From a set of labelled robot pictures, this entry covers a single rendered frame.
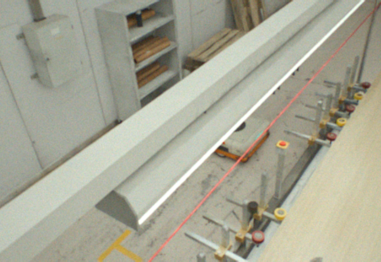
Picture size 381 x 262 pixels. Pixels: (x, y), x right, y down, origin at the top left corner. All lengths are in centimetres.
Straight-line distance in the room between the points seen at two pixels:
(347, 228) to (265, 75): 176
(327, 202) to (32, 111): 302
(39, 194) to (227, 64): 51
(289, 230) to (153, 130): 197
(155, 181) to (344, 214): 212
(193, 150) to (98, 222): 321
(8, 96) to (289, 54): 333
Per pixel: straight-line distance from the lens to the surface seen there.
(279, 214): 265
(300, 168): 332
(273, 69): 109
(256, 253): 280
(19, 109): 425
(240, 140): 426
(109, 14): 444
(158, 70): 515
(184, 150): 78
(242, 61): 93
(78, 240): 388
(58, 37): 404
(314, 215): 269
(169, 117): 72
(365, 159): 322
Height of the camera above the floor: 286
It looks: 36 degrees down
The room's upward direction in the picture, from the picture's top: 4 degrees counter-clockwise
